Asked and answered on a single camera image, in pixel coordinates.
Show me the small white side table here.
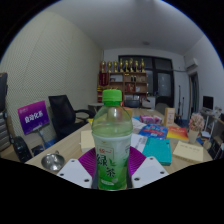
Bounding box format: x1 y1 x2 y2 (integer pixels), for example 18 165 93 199
87 102 105 114

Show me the pale yellow notebook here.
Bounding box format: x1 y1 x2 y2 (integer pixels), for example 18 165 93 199
172 140 204 164

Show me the dark glass door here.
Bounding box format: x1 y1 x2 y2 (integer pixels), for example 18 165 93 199
118 55 175 108

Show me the cream book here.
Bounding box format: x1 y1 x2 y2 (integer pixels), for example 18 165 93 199
79 129 96 153

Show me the small orange carton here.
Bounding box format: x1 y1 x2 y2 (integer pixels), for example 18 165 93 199
163 107 176 128

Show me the wooden shelf unit with trophies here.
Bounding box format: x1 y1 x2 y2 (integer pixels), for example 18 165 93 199
97 58 149 104

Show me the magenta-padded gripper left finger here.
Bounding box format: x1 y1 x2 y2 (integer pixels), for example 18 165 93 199
56 148 98 189

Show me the white wall air conditioner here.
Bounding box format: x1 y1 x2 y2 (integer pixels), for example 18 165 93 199
184 57 200 72

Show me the blue book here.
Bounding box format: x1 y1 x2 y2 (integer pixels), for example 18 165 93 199
138 123 169 140

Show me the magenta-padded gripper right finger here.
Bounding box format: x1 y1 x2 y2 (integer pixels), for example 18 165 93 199
128 146 170 189

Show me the black office chair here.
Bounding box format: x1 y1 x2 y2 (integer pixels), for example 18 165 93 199
48 94 96 138

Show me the teal book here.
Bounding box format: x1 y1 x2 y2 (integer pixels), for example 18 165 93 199
142 137 173 167

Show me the cluttered side desk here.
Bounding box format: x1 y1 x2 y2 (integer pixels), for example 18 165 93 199
199 109 224 161

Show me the black mesh chair back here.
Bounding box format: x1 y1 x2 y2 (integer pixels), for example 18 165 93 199
12 135 34 163

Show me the flower pot with pink flowers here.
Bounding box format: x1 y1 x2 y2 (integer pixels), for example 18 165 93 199
188 113 206 144

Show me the orange book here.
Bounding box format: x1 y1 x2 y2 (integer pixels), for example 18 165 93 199
166 125 190 142

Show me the black computer monitor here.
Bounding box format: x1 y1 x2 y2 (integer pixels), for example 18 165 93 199
202 95 215 112

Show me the black case with tan trim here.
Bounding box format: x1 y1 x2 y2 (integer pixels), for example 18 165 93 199
0 72 9 113

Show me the grey striped cushion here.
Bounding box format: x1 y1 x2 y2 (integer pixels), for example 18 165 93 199
0 111 11 153

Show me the purple sign board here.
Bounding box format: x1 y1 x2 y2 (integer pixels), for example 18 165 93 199
17 100 51 136

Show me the pink package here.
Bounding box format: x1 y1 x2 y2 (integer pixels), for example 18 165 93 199
139 114 163 125

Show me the stainless steel cup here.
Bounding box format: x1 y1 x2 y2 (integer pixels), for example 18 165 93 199
40 151 66 173

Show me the green tea drink bottle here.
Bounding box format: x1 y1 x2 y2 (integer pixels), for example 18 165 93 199
91 88 134 191

